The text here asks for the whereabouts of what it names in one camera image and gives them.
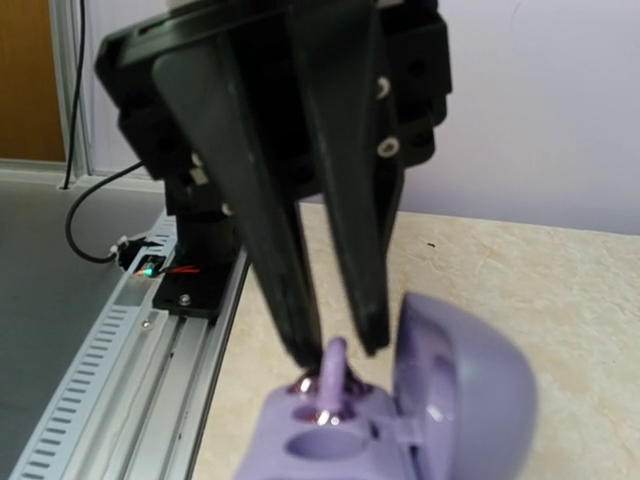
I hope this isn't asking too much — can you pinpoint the black floor power cable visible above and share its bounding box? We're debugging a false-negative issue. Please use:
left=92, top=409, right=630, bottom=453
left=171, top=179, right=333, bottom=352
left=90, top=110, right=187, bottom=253
left=62, top=0, right=151, bottom=266

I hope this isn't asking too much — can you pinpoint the brown wooden door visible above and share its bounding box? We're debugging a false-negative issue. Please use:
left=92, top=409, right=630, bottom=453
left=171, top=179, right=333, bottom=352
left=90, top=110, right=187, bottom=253
left=1, top=1, right=65, bottom=163

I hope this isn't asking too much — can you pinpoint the grey oval charging case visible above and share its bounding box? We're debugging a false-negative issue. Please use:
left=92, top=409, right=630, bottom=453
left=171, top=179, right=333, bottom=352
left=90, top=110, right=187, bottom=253
left=236, top=293, right=538, bottom=479

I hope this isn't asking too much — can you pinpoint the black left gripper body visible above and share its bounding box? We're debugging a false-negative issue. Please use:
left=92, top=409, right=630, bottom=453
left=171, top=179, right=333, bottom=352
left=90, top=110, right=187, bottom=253
left=95, top=1, right=452, bottom=217

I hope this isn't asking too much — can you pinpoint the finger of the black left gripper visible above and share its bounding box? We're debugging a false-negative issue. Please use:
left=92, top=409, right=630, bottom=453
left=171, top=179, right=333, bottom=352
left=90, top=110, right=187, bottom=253
left=286, top=1, right=400, bottom=356
left=152, top=35, right=323, bottom=368

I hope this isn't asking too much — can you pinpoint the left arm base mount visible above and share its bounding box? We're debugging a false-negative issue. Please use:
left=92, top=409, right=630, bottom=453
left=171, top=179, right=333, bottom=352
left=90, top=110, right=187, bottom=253
left=152, top=212, right=240, bottom=321

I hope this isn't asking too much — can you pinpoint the front aluminium rail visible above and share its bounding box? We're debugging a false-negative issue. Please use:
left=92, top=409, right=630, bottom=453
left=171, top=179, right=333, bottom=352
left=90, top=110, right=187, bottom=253
left=0, top=209, right=251, bottom=480

